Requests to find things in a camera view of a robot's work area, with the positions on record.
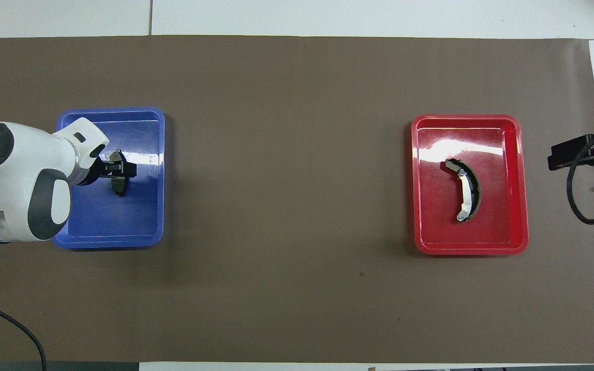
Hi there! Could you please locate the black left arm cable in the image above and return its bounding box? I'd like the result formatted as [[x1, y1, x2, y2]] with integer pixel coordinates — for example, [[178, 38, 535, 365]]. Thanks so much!
[[0, 297, 48, 371]]

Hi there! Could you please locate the dark grey brake pad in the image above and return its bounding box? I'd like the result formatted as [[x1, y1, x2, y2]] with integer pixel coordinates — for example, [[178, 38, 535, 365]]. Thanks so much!
[[110, 149, 129, 197]]

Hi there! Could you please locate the brown table mat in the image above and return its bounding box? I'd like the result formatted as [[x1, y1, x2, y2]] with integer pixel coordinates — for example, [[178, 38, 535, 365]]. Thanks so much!
[[0, 35, 594, 364]]

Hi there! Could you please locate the red plastic tray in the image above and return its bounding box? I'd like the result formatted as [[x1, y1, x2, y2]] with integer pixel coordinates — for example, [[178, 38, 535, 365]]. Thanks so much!
[[410, 114, 530, 256]]

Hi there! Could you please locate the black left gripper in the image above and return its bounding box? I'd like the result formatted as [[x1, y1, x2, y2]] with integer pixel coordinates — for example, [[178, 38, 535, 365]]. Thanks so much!
[[77, 156, 138, 187]]

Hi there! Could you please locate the blue plastic tray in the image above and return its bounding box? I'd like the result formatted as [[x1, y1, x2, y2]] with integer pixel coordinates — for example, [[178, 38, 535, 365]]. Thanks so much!
[[51, 106, 166, 250]]

